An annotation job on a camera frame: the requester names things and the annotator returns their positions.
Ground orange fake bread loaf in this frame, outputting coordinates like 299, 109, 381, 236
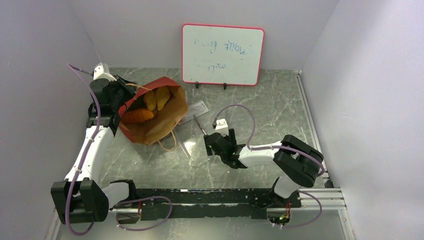
121, 108, 155, 124

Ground metal tongs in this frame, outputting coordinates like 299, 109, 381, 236
193, 114, 207, 136

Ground red brown paper bag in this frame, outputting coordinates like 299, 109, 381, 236
118, 76, 188, 146

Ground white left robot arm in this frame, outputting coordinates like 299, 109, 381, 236
50, 75, 139, 224

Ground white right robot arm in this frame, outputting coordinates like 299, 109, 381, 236
203, 128, 325, 207

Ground yellow fake bread roll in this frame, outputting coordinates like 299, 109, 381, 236
155, 86, 171, 111

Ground clear plastic tray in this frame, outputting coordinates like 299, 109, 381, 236
174, 129, 211, 168

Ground clear plastic packet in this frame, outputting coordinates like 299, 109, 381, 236
178, 100, 209, 125

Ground pink framed whiteboard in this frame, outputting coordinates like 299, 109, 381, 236
181, 23, 265, 86

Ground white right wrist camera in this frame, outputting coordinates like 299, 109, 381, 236
215, 118, 229, 137

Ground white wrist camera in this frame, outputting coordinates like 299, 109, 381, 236
215, 118, 229, 137
93, 62, 117, 82

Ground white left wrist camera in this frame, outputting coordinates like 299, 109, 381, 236
93, 62, 117, 82

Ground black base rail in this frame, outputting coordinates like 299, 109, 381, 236
136, 188, 302, 221

